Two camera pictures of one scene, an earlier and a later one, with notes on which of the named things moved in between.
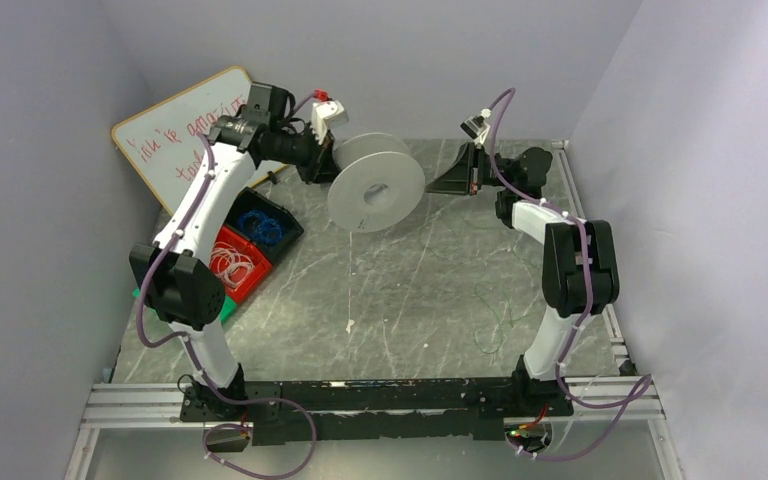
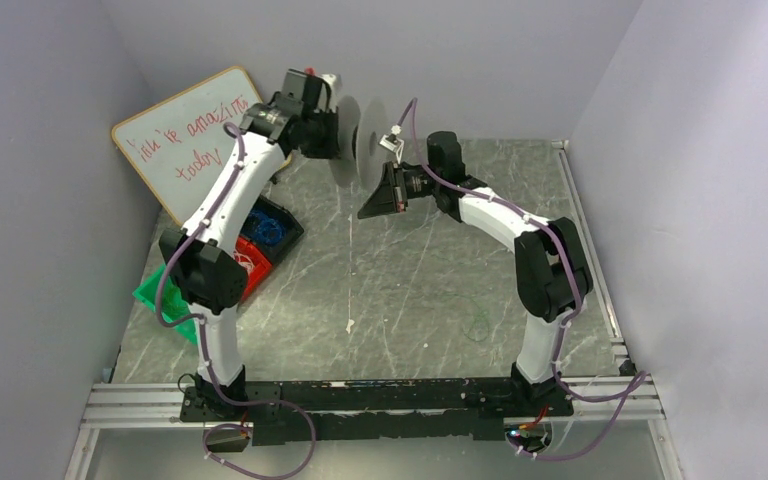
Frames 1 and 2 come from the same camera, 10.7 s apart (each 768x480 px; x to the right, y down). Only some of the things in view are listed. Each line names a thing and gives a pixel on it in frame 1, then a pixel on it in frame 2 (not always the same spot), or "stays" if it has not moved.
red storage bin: [238, 263] stays
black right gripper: [475, 171] → [395, 189]
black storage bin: [266, 223] stays
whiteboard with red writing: [161, 142] stays
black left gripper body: [321, 162] → [330, 134]
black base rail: [293, 412] stays
